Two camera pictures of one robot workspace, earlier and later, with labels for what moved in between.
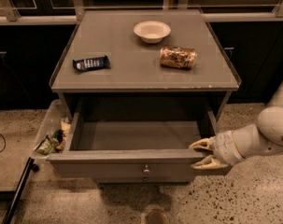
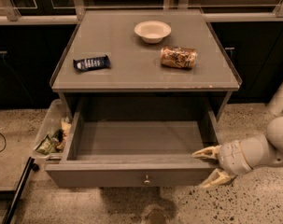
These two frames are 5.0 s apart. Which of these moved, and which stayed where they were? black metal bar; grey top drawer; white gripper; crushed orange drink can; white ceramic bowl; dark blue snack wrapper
Moved: grey top drawer; white gripper
Stayed: white ceramic bowl; dark blue snack wrapper; crushed orange drink can; black metal bar
